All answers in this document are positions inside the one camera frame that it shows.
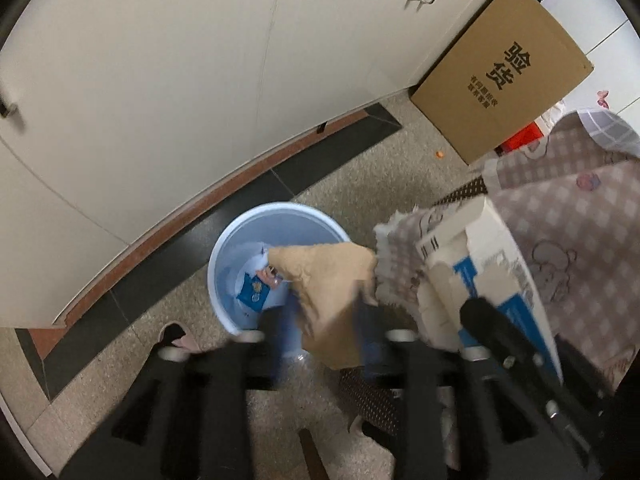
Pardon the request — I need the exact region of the tan paper piece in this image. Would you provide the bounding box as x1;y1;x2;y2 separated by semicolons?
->
268;242;378;370

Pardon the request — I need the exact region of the brown cardboard box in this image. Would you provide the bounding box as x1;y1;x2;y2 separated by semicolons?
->
411;0;593;164

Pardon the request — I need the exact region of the white low cabinet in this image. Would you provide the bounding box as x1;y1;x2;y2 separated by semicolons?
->
1;0;487;328

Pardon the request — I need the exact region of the blue packet in bin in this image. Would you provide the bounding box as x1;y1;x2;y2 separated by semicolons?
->
236;266;282;313

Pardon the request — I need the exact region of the pink slipper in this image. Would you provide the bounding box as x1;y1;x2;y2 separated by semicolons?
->
158;321;201;353

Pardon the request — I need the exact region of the light blue trash bin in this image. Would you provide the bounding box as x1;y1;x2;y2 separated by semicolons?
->
207;202;349;335

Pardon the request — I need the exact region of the white blue cardboard box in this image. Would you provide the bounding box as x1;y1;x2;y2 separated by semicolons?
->
416;196;563;377

